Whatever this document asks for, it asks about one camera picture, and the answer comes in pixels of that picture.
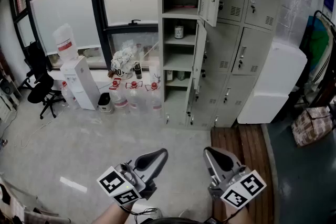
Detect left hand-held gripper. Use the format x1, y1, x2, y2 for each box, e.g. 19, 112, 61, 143
96, 148, 169, 207

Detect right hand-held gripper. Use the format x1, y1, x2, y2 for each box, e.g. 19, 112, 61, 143
204, 147, 267, 209

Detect person's left forearm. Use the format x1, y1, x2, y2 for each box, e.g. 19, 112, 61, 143
91, 201, 134, 224

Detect person's right forearm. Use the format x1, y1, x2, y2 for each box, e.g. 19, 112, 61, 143
222, 201, 250, 224

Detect brown wooden slat platform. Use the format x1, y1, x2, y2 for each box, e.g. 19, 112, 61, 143
211, 124, 279, 224

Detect clear water jug red cap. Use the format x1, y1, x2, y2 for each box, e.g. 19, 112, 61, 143
144, 81, 163, 118
125, 81, 148, 116
59, 81, 79, 110
109, 78, 129, 113

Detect small white trash bin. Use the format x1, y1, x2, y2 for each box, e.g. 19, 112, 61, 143
97, 92, 115, 115

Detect white paper bag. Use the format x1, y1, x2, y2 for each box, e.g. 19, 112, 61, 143
148, 65, 161, 84

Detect black thermos bottle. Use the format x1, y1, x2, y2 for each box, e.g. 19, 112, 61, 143
133, 61, 143, 80

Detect brown patterned cardboard box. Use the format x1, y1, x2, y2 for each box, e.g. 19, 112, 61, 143
290, 106, 334, 147

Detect white refrigerator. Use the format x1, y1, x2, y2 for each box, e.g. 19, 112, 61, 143
237, 40, 308, 125

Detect white water dispenser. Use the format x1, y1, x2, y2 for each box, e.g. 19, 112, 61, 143
59, 56, 101, 111

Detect black office chair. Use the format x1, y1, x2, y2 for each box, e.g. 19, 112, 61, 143
18, 40, 66, 120

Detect glass jar white contents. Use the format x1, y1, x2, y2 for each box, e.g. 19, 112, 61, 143
174, 24, 184, 40

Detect large clear dispenser water bottle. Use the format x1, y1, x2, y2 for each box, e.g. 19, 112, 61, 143
52, 23, 79, 62

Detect silver foil sheet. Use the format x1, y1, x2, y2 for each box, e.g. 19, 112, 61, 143
274, 0, 314, 44

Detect black clothes rack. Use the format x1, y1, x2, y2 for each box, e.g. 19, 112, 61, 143
299, 9, 336, 119

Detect black window frame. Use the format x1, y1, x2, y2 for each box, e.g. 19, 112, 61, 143
9, 0, 160, 70

